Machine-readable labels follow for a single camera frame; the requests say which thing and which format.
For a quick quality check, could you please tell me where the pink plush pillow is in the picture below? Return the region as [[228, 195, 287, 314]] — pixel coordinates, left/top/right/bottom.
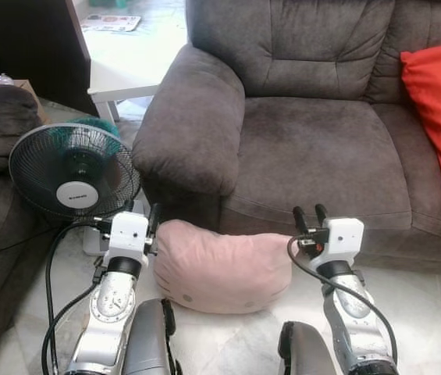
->
[[151, 219, 296, 316]]

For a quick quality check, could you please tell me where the dark grey fabric sofa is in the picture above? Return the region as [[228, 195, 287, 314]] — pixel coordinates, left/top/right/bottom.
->
[[132, 0, 441, 276]]

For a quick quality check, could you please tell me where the black electric fan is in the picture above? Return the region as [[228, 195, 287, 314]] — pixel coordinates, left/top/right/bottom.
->
[[8, 121, 142, 220]]

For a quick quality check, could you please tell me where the grey left robot leg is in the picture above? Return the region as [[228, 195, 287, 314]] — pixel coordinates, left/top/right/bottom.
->
[[122, 298, 183, 375]]

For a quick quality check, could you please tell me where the grey robot leg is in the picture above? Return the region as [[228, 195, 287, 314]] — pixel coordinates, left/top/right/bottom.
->
[[122, 298, 183, 375], [276, 320, 340, 375]]

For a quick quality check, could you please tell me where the teal green net cloth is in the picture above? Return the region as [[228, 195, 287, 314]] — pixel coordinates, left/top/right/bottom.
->
[[62, 116, 124, 143]]

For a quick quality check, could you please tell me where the grey right robot leg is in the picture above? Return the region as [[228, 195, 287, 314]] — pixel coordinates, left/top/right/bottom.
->
[[276, 320, 340, 375]]

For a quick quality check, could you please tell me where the white side table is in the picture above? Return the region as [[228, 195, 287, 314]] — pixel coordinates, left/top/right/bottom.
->
[[87, 56, 187, 123]]

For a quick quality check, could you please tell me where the brown cardboard box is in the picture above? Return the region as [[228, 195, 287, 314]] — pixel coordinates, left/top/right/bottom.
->
[[12, 78, 51, 123]]

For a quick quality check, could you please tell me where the printed paper sheet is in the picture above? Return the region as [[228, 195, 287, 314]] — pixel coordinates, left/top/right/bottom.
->
[[80, 12, 142, 34]]

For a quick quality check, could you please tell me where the dark wooden cabinet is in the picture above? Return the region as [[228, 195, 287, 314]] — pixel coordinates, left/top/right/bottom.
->
[[0, 0, 98, 118]]

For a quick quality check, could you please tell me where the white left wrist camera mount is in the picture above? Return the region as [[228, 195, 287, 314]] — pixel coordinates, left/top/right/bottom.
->
[[104, 210, 153, 271]]

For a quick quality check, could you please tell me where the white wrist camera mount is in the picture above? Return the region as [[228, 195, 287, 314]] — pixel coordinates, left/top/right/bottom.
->
[[104, 210, 153, 271], [325, 217, 365, 267]]

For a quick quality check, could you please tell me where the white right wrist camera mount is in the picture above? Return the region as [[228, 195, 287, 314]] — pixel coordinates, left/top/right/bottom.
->
[[325, 217, 365, 267]]

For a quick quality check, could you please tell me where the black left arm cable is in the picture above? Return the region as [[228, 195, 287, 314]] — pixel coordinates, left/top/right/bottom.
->
[[41, 219, 113, 375]]

